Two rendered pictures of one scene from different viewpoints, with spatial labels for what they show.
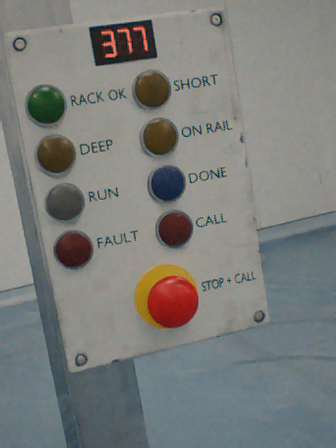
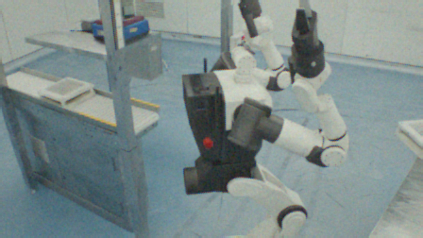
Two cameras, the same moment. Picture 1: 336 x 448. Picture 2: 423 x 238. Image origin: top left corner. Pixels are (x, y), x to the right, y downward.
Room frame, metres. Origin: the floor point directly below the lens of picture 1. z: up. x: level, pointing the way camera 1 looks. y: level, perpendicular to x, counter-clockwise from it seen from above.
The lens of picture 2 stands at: (-1.03, 1.80, 1.75)
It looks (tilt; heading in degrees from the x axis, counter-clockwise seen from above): 29 degrees down; 315
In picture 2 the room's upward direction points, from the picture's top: 1 degrees counter-clockwise
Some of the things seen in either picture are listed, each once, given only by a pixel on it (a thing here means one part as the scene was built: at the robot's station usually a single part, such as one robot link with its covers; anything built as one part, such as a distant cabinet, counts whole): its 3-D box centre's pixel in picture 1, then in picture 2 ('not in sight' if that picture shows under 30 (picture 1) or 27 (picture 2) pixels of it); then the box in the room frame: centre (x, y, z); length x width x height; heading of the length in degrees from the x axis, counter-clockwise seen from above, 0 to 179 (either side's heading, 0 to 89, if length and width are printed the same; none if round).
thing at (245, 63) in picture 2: not in sight; (243, 62); (-0.23, 0.85, 1.29); 0.10 x 0.07 x 0.09; 144
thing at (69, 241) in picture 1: (73, 249); not in sight; (0.46, 0.07, 0.91); 0.03 x 0.01 x 0.03; 104
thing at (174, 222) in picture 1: (175, 229); not in sight; (0.48, 0.00, 0.91); 0.03 x 0.01 x 0.03; 104
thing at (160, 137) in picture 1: (160, 137); not in sight; (0.48, 0.00, 0.98); 0.03 x 0.01 x 0.03; 104
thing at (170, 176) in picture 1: (167, 183); not in sight; (0.48, 0.00, 0.95); 0.03 x 0.01 x 0.03; 104
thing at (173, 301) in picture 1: (168, 297); not in sight; (0.47, 0.01, 0.86); 0.04 x 0.04 x 0.04; 14
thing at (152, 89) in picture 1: (152, 89); not in sight; (0.48, 0.00, 1.02); 0.03 x 0.01 x 0.03; 104
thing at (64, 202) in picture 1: (64, 202); not in sight; (0.46, 0.07, 0.95); 0.03 x 0.01 x 0.03; 104
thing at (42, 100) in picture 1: (46, 105); not in sight; (0.46, 0.07, 1.02); 0.03 x 0.01 x 0.03; 104
